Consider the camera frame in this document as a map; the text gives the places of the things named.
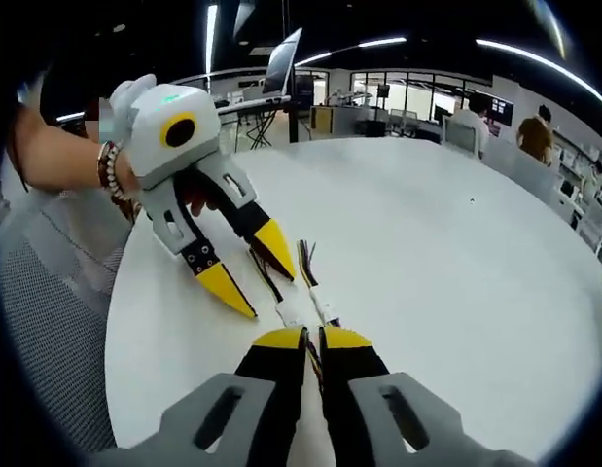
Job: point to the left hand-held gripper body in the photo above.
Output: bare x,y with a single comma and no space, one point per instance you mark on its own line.
154,146

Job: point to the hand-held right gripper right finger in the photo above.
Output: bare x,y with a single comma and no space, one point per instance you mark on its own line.
359,404

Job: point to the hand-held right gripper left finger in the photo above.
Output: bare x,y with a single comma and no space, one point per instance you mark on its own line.
261,404

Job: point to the person's left hand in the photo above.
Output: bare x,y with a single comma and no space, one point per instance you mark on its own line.
196,194

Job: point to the white keyboard on stand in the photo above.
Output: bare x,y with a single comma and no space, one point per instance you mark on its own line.
254,103

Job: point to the black pole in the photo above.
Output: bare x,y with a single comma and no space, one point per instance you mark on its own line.
293,112

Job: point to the yellow cabinet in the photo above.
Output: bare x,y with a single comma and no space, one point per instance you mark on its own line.
322,119

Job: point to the long ceiling light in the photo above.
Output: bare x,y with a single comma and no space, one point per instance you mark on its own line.
211,41
539,68
351,48

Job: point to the grey mesh office chair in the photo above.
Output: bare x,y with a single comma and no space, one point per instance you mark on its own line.
47,301

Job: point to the white office chair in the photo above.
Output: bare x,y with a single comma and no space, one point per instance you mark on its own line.
460,136

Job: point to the dark wall monitor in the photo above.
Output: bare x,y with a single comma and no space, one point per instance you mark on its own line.
503,111

